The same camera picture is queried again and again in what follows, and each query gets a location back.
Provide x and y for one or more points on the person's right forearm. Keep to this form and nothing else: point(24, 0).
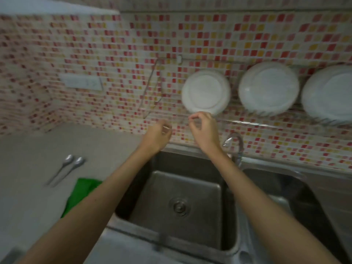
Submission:
point(264, 214)

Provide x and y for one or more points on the person's right hand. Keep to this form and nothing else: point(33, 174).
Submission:
point(205, 134)

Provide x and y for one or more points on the metal spoon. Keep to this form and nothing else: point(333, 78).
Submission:
point(72, 168)
point(61, 167)

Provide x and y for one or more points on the person's left fingers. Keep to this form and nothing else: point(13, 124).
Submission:
point(166, 127)

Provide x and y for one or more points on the green cloth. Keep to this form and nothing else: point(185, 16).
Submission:
point(79, 193)

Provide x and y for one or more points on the person's left hand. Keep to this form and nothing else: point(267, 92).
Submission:
point(154, 137)

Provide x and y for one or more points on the round sink drain strainer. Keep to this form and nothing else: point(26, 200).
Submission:
point(179, 207)

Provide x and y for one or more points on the small white plate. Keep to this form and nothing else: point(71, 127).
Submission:
point(205, 92)

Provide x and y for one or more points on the white overhead cabinet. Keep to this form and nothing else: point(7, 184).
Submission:
point(52, 4)

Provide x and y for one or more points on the medium white plate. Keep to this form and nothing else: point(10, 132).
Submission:
point(269, 89)

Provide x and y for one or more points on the stainless steel double sink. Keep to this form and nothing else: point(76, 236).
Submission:
point(187, 184)

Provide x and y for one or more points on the chrome faucet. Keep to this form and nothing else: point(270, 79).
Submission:
point(239, 147)

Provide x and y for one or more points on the large white plate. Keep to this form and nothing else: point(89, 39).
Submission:
point(330, 93)

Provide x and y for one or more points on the person's left forearm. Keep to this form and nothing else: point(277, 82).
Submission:
point(90, 206)

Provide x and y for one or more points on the white wall socket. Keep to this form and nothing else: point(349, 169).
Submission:
point(81, 82)

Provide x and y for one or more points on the person's right fingers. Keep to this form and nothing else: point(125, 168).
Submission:
point(195, 119)

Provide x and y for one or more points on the white wall hook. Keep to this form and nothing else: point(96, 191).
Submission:
point(179, 59)

